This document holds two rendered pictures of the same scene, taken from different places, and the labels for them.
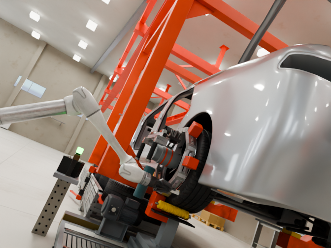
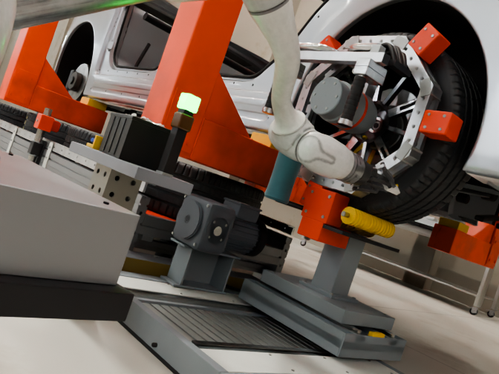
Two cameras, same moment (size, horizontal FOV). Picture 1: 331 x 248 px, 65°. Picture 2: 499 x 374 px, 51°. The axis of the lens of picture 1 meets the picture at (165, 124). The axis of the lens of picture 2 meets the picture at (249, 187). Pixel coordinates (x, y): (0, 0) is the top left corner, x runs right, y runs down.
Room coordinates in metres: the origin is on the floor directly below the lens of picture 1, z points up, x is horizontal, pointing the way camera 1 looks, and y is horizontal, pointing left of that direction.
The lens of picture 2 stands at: (0.54, 0.85, 0.48)
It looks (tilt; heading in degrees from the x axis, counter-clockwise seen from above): 0 degrees down; 334
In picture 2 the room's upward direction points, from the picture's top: 19 degrees clockwise
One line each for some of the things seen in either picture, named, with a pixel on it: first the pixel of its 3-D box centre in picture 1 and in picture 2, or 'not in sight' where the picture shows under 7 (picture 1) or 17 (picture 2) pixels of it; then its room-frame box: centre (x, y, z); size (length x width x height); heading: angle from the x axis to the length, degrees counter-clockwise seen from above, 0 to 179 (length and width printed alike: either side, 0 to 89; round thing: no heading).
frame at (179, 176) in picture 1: (173, 160); (356, 113); (2.04, -0.17, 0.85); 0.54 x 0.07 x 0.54; 15
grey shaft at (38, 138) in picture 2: (86, 181); (33, 153); (3.55, 0.66, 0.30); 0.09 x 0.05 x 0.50; 15
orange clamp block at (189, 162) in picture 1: (190, 162); (440, 125); (1.74, -0.26, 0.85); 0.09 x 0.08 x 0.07; 15
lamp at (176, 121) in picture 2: (76, 157); (182, 122); (1.82, 0.47, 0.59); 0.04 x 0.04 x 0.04; 15
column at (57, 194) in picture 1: (52, 203); (95, 240); (2.04, 0.53, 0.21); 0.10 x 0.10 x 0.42; 15
